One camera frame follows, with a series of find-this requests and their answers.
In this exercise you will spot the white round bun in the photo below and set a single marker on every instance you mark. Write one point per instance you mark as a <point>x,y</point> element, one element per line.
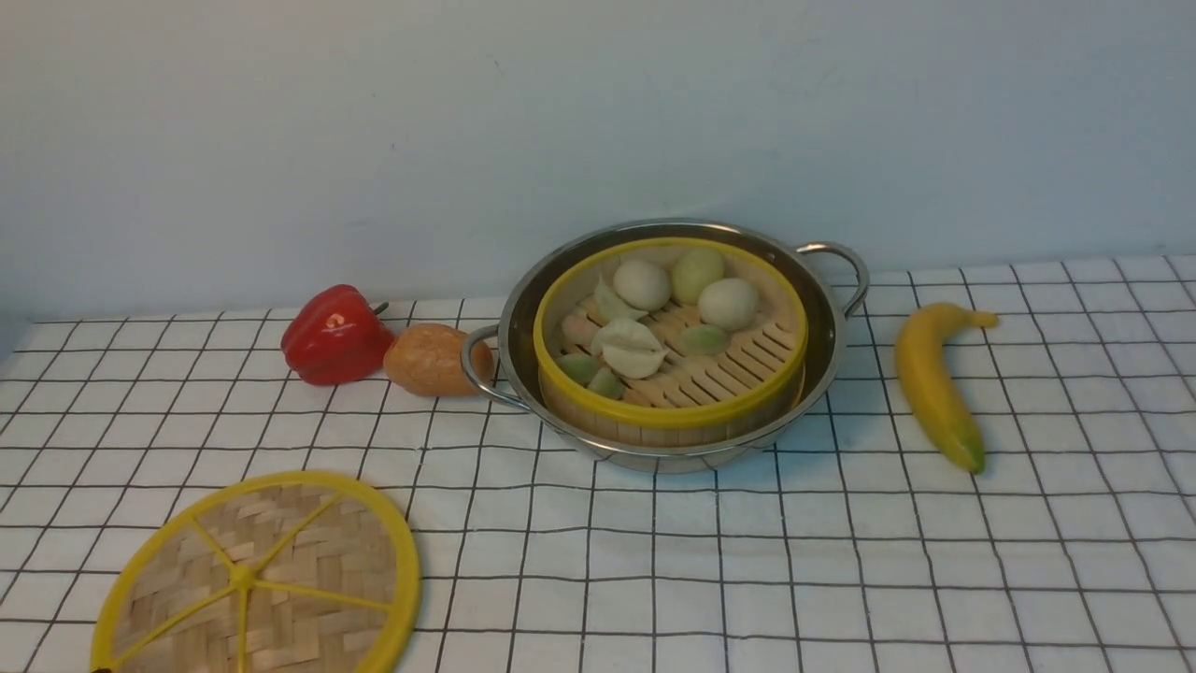
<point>642,285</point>
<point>731,304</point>

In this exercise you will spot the white pleated dumpling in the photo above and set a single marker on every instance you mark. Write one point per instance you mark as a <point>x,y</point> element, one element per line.
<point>629,348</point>

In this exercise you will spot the yellow banana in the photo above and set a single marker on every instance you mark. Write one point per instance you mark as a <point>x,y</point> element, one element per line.
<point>927,384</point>

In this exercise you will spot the green dumpling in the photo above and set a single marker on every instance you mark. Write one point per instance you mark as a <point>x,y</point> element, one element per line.
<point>581,368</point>

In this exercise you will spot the stainless steel pot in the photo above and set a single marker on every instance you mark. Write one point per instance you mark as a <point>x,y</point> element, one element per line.
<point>831,279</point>

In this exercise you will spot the red bell pepper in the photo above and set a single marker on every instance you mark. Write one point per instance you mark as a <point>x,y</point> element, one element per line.
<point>336,338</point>

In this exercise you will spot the pale green round bun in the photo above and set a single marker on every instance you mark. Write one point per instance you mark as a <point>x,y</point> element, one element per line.
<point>697,268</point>

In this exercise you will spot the brown potato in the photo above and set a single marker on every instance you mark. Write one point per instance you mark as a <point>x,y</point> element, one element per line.
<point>425,359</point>

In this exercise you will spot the yellow bamboo steamer lid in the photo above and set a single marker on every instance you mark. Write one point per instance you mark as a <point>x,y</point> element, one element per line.
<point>302,571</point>

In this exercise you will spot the yellow bamboo steamer basket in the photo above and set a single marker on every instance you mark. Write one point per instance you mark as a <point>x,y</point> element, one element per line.
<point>714,385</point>

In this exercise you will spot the white grid tablecloth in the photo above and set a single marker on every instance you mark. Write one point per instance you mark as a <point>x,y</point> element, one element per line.
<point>851,546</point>

